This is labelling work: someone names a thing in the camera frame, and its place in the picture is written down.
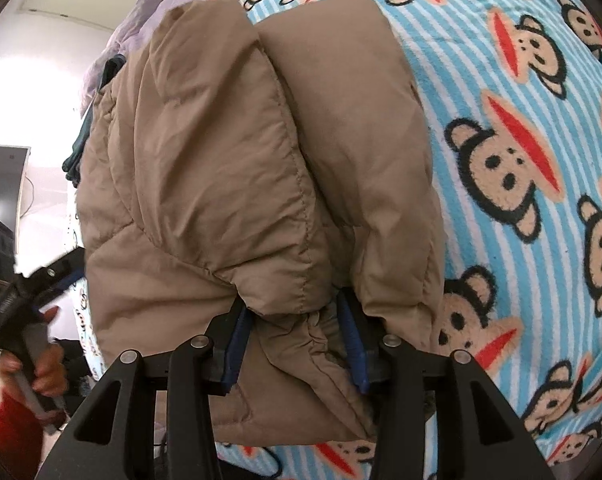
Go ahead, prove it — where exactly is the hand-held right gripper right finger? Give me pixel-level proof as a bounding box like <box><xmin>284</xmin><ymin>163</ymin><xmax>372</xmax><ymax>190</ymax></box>
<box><xmin>333</xmin><ymin>287</ymin><xmax>557</xmax><ymax>480</ymax></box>

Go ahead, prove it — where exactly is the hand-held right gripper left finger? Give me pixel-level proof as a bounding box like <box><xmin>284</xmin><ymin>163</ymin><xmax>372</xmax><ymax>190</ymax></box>
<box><xmin>33</xmin><ymin>300</ymin><xmax>252</xmax><ymax>480</ymax></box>

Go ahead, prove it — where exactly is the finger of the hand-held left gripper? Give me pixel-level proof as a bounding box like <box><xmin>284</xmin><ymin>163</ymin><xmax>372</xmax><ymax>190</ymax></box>
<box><xmin>28</xmin><ymin>252</ymin><xmax>86</xmax><ymax>307</ymax></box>

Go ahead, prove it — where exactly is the brown puffer jacket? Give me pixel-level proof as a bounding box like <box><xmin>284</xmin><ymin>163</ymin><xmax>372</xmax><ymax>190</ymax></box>
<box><xmin>76</xmin><ymin>0</ymin><xmax>447</xmax><ymax>448</ymax></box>

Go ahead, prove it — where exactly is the person's red sleeved left forearm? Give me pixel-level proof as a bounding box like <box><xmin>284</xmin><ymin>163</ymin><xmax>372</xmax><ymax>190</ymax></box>
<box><xmin>0</xmin><ymin>390</ymin><xmax>44</xmax><ymax>480</ymax></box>

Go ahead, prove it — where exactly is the person's left hand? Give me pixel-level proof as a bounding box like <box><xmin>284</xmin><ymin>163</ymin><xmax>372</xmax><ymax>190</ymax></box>
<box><xmin>0</xmin><ymin>306</ymin><xmax>70</xmax><ymax>413</ymax></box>

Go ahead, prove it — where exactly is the white printed bed sheet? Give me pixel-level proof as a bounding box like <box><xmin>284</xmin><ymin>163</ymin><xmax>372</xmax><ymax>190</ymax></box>
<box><xmin>66</xmin><ymin>205</ymin><xmax>104</xmax><ymax>381</ymax></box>

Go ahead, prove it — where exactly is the grey monitor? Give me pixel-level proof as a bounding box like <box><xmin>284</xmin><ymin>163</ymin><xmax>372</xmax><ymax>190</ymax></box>
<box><xmin>0</xmin><ymin>145</ymin><xmax>32</xmax><ymax>233</ymax></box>

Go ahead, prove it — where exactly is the dark teal cloth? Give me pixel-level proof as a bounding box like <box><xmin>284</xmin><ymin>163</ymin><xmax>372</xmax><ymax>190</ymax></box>
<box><xmin>62</xmin><ymin>55</ymin><xmax>126</xmax><ymax>186</ymax></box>

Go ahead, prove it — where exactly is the purple fleece bed sheet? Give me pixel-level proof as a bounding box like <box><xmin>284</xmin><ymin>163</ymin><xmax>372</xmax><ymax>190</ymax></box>
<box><xmin>78</xmin><ymin>0</ymin><xmax>232</xmax><ymax>116</ymax></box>

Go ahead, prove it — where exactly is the blue striped monkey print blanket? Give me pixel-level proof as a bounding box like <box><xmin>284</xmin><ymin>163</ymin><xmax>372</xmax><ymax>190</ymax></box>
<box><xmin>208</xmin><ymin>0</ymin><xmax>602</xmax><ymax>480</ymax></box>

